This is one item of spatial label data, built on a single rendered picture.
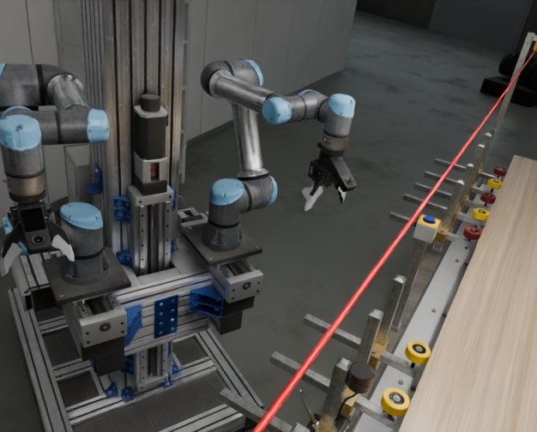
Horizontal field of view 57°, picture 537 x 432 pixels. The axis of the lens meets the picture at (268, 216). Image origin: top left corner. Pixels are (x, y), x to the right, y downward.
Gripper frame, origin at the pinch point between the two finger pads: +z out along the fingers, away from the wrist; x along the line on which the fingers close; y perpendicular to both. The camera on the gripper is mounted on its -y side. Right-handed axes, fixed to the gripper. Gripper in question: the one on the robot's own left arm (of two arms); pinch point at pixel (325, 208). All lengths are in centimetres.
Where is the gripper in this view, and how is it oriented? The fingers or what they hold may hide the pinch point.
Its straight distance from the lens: 156.7
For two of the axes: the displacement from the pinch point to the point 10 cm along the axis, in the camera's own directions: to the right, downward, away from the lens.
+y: -5.3, -4.8, 7.0
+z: -1.2, 8.6, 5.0
